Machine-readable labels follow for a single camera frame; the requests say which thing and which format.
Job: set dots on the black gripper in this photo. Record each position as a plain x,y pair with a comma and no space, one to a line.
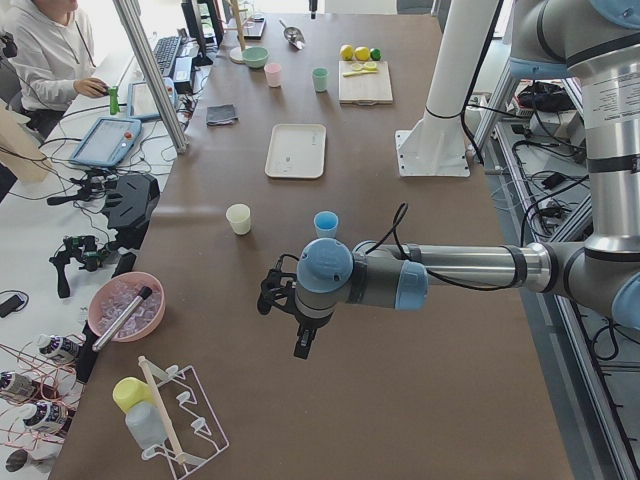
310,325

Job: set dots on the green cup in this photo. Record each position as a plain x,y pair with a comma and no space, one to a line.
320,79

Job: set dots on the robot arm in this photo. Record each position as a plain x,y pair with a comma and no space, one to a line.
581,39
600,273

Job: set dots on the cream rabbit tray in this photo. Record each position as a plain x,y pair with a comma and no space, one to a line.
296,151

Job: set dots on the blue cup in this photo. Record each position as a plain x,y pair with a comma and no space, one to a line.
326,224

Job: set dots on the cream cup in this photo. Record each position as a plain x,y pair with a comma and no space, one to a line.
239,218

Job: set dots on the metal tube tool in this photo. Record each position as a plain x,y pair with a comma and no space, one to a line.
120,320

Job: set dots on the translucent white cup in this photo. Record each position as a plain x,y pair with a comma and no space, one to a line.
145,425

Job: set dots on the yellow cup on rack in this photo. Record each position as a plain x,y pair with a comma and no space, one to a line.
130,391

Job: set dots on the pink bowl with ice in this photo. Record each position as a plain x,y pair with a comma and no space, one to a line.
118,294

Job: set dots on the grey cloth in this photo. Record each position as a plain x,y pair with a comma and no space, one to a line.
221,115

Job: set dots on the wooden cutting board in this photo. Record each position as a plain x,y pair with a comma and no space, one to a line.
365,89

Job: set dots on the pink cup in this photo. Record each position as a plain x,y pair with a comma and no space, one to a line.
273,74

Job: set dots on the yellow plastic knife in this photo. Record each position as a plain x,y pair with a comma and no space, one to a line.
348,74

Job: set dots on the blue teach pendant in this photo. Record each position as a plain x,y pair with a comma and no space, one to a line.
107,142

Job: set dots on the green bowl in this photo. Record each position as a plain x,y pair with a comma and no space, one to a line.
255,57

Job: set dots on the yellow lemon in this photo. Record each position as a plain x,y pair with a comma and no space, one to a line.
362,53
346,52

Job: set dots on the wooden stand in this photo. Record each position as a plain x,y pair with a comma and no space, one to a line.
236,54

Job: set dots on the green lime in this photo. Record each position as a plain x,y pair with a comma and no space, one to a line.
375,54

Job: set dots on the metal scoop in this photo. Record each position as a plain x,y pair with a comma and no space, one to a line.
293,35

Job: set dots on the green bottle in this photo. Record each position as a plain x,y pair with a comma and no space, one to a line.
114,106

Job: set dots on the black keyboard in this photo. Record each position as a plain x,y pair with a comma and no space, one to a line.
165,53

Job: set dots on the seated person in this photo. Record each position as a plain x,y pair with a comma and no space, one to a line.
54,60

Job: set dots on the white wire cup rack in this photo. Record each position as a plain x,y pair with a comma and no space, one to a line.
195,436

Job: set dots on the aluminium frame post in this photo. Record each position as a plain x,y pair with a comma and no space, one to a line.
129,14

